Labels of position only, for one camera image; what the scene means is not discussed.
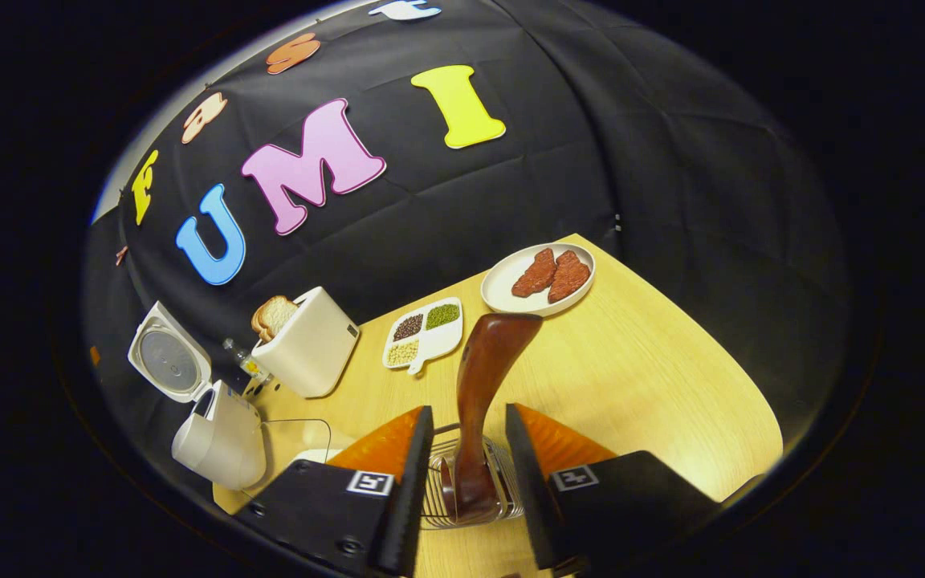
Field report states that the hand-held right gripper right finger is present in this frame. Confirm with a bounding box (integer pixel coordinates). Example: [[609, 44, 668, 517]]
[[505, 403, 720, 572]]

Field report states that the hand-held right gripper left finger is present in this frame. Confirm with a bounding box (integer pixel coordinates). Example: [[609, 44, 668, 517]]
[[234, 405, 435, 577]]

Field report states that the wire chopstick holder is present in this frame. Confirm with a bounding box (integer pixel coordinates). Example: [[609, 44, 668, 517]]
[[421, 424, 524, 531]]

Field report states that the brown wooden spoon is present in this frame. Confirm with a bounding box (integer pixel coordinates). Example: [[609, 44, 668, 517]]
[[446, 313, 544, 519]]

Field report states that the white rice cooker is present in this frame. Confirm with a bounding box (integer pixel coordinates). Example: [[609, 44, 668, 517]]
[[127, 301, 268, 491]]

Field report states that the white divided bean dish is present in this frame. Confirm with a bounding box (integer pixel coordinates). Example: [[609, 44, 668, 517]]
[[382, 297, 464, 376]]

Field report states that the white toaster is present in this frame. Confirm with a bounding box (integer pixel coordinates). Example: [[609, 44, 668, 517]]
[[251, 287, 361, 399]]

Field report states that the white round plate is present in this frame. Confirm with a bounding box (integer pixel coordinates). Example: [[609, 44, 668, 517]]
[[480, 242, 597, 317]]

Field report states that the small glass bottle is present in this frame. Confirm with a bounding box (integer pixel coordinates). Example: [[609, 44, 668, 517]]
[[222, 338, 271, 385]]

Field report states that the red meat piece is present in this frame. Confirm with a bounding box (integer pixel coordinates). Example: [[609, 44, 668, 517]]
[[511, 248, 557, 299], [547, 250, 593, 304]]

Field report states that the black backdrop cloth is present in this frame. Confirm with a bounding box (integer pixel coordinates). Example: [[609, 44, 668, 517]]
[[81, 0, 849, 450]]

